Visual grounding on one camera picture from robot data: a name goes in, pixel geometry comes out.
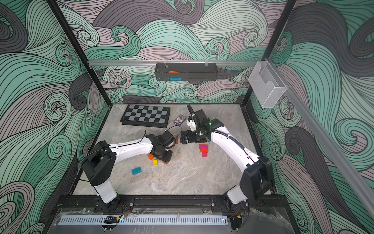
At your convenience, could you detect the magenta long block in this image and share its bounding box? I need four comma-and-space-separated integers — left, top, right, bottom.
199, 144, 208, 149

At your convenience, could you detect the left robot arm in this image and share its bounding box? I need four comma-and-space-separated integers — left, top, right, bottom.
80, 132, 176, 204

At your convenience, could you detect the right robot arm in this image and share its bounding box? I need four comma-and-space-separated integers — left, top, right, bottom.
180, 104, 274, 205

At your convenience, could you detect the blue playing card box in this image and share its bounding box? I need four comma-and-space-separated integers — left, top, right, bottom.
173, 115, 186, 126

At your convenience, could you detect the teal small block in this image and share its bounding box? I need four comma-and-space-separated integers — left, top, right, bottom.
131, 167, 142, 175

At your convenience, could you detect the black grey chessboard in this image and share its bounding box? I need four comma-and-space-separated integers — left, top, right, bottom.
120, 104, 170, 128

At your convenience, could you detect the black wall tray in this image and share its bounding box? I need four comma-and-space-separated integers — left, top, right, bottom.
155, 62, 218, 82

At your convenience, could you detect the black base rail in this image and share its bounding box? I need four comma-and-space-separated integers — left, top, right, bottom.
57, 195, 288, 214

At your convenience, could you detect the clear plastic wall box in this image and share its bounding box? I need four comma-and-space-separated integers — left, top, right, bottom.
248, 60, 287, 109

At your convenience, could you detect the aluminium back rail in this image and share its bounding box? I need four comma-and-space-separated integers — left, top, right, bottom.
88, 59, 257, 67

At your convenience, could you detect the aluminium rail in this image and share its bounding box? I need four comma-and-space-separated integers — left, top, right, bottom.
88, 59, 257, 67
267, 58, 374, 218

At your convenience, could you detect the white slotted cable duct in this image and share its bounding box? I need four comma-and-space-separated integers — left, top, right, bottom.
57, 214, 228, 226

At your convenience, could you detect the aluminium right rail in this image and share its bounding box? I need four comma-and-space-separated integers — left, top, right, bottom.
267, 58, 374, 218

